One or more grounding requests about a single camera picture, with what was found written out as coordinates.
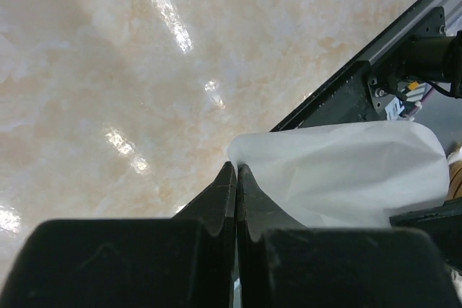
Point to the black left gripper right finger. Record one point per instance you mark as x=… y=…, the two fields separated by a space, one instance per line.
x=283 y=263

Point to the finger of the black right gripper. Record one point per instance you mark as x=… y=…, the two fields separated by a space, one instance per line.
x=442 y=223

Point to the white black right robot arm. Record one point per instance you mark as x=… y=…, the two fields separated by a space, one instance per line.
x=421 y=77

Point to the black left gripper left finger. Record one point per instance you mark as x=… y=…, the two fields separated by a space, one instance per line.
x=184 y=261

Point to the white paper coffee filter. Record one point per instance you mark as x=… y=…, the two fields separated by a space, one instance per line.
x=347 y=175

